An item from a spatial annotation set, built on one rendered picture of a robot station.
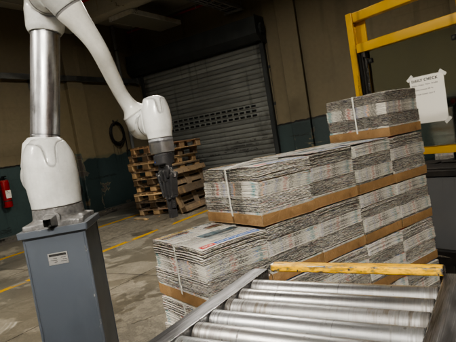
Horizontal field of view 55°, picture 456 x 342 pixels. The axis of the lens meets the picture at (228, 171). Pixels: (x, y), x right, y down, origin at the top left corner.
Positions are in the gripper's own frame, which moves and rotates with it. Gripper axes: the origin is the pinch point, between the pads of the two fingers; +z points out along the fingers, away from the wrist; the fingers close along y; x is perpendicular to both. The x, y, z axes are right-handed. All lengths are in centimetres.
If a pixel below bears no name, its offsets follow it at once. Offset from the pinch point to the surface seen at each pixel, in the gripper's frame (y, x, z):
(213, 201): 11.8, -26.4, 3.3
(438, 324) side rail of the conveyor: -102, 7, 16
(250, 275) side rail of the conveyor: -49, 6, 16
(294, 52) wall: 457, -565, -168
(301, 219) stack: -19, -46, 15
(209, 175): 12.5, -26.9, -7.8
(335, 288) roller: -75, 2, 17
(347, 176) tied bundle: -18, -78, 3
